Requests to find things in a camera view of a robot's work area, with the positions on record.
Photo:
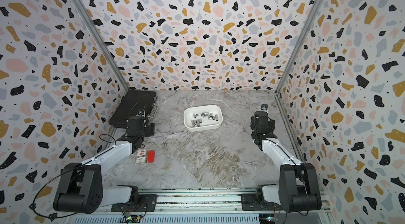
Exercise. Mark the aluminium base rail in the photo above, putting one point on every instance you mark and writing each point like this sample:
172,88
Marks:
202,206

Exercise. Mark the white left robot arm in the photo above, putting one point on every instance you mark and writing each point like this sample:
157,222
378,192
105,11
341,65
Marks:
81,189

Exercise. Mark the black tool case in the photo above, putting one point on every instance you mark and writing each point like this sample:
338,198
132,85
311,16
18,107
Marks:
134,102

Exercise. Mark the playing card box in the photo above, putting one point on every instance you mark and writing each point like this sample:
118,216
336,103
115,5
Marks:
141,156

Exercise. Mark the red rectangular block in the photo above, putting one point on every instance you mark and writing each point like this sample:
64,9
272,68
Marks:
151,156

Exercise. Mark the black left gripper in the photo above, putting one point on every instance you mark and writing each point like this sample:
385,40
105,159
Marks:
148,128

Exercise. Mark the white plastic storage box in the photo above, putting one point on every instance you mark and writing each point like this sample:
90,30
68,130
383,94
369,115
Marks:
206,124

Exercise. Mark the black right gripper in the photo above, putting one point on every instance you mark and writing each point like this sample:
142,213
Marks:
270,125

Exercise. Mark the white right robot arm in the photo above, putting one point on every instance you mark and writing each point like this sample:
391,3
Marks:
298,188

